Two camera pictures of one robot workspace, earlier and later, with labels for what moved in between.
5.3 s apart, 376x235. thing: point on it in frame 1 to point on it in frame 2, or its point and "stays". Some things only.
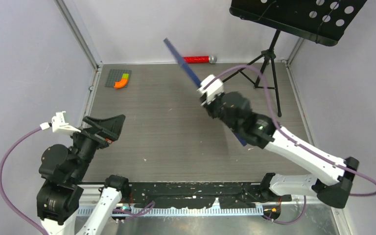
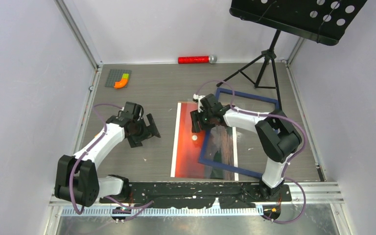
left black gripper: (108, 128) to (135, 141)
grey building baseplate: (115, 75) stays
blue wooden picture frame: (192, 74) to (224, 166)
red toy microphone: (211, 59) stays
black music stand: (324, 21) stays
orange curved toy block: (120, 84) stays
